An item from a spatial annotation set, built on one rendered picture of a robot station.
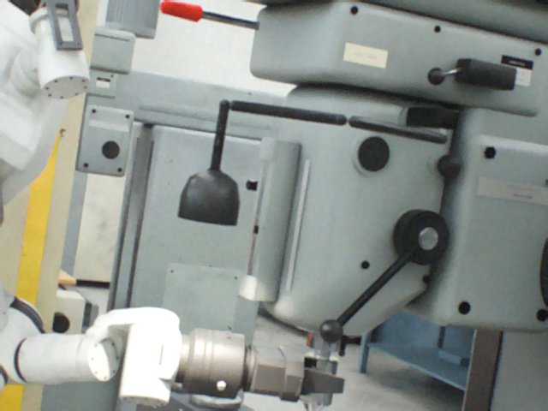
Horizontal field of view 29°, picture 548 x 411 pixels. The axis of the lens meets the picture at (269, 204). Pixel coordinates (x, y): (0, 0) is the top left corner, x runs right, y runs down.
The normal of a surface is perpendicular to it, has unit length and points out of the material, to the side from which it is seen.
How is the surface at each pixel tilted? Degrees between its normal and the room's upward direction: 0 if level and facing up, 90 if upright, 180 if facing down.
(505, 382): 90
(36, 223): 90
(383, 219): 90
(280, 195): 90
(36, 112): 58
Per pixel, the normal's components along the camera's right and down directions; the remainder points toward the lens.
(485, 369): -0.89, -0.11
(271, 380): 0.12, 0.07
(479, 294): 0.42, 0.11
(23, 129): 0.69, -0.40
